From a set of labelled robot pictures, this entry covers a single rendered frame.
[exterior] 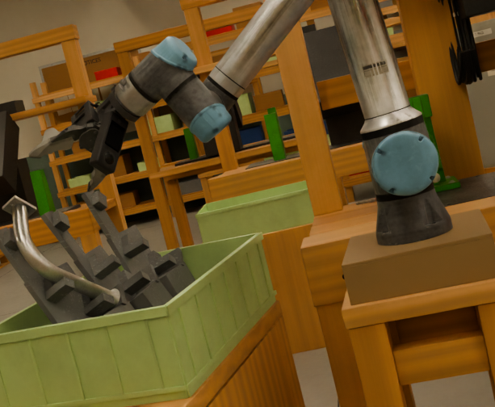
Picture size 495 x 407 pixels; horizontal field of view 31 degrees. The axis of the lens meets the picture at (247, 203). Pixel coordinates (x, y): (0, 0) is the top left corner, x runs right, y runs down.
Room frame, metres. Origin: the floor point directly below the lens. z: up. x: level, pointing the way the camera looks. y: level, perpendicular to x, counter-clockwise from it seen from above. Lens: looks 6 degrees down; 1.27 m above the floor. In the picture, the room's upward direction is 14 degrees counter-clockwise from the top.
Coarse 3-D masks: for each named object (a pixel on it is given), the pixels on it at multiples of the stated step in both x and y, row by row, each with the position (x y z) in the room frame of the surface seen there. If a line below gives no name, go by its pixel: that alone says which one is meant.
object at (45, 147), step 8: (48, 128) 1.70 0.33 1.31; (48, 136) 1.68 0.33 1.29; (40, 144) 1.66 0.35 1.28; (48, 144) 1.65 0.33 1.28; (56, 144) 1.66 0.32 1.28; (64, 144) 1.66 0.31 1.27; (72, 144) 1.66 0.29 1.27; (32, 152) 1.67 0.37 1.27; (40, 152) 1.66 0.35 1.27; (48, 152) 1.66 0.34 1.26
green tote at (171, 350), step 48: (240, 240) 2.08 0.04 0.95; (192, 288) 1.61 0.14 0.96; (240, 288) 1.86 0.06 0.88; (0, 336) 1.60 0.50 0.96; (48, 336) 1.58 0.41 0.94; (96, 336) 1.55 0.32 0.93; (144, 336) 1.52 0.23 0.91; (192, 336) 1.57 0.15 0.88; (240, 336) 1.79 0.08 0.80; (0, 384) 1.62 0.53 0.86; (48, 384) 1.58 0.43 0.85; (96, 384) 1.55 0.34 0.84; (144, 384) 1.52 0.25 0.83; (192, 384) 1.51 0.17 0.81
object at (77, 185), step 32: (32, 96) 12.02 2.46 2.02; (64, 128) 11.93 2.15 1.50; (160, 128) 11.83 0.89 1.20; (256, 128) 11.68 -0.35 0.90; (64, 160) 11.95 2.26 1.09; (128, 160) 12.19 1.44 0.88; (160, 160) 11.81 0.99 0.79; (64, 192) 11.97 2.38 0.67; (128, 192) 12.03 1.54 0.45; (192, 192) 11.81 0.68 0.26
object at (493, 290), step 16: (448, 288) 1.57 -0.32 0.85; (464, 288) 1.56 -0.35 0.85; (480, 288) 1.56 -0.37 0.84; (368, 304) 1.60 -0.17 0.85; (384, 304) 1.59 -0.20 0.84; (400, 304) 1.59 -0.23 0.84; (416, 304) 1.58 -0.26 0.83; (432, 304) 1.58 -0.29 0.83; (448, 304) 1.57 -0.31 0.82; (464, 304) 1.57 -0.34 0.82; (352, 320) 1.61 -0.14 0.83; (368, 320) 1.60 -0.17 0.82; (384, 320) 1.60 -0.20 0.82
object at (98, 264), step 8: (96, 256) 1.86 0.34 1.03; (112, 256) 1.83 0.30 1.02; (96, 264) 1.84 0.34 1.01; (104, 264) 1.83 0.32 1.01; (112, 264) 1.82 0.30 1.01; (120, 264) 1.83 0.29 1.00; (96, 272) 1.83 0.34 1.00; (104, 272) 1.83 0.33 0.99; (120, 272) 1.93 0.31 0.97; (128, 272) 1.94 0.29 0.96; (144, 272) 1.91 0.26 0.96; (120, 280) 1.92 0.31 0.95; (128, 280) 1.91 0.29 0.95; (136, 280) 1.89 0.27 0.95; (144, 280) 1.90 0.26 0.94; (128, 288) 1.90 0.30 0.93; (136, 288) 1.91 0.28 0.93
